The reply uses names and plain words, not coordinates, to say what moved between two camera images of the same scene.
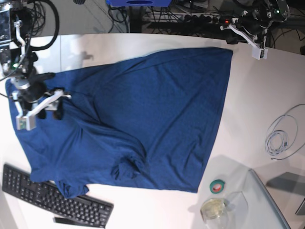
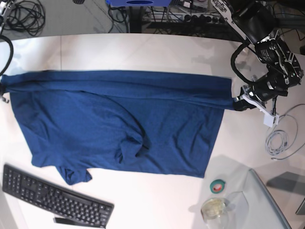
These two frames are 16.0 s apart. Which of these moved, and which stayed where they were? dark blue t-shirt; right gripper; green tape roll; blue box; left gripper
Moved: left gripper; dark blue t-shirt; right gripper
Stayed: green tape roll; blue box
